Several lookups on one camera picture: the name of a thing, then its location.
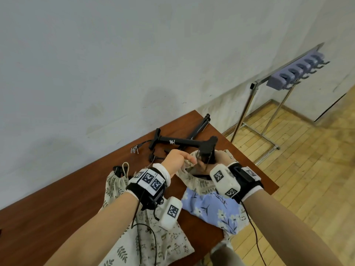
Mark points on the person's right hand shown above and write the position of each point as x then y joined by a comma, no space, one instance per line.
222,159

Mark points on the person's left hand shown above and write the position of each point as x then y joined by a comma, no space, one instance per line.
176,160

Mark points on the pile of black tripods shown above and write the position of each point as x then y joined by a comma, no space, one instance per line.
208,148

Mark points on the black bike pumps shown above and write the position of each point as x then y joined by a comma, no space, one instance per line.
203,124

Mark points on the blue floral drawstring bag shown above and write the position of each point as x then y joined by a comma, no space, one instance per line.
210,207

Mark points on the metal clothes rack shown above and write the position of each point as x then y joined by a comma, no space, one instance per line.
244,113

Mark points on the black tripod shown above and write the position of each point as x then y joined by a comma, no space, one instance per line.
120,171

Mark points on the person's left forearm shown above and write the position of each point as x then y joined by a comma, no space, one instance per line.
91,232

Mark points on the person's right forearm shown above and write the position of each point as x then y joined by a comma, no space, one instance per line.
288,232

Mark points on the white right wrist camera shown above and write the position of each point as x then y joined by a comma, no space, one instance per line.
224,181

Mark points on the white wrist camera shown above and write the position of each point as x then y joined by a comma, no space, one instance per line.
224,181
170,213

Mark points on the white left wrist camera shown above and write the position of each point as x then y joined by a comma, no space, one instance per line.
170,213

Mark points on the purple hook rail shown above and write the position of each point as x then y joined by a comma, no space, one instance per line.
277,81

